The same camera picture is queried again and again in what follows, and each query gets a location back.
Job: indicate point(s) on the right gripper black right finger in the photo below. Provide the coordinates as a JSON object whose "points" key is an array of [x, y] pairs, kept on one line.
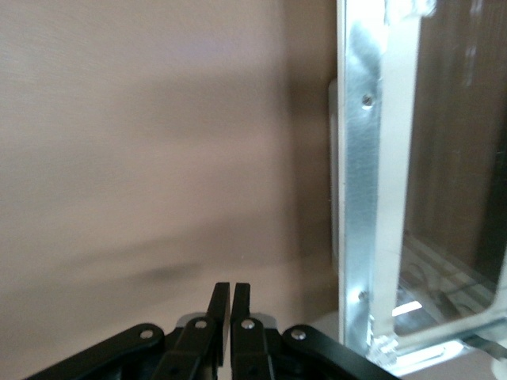
{"points": [[249, 348]]}

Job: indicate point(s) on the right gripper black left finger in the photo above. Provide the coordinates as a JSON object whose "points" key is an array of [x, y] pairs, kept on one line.
{"points": [[198, 344]]}

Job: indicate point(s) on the aluminium frame with clear panel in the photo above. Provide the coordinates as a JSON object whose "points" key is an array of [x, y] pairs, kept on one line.
{"points": [[360, 178]]}

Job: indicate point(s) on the brown table cover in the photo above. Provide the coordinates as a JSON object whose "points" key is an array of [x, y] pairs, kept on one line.
{"points": [[119, 118]]}

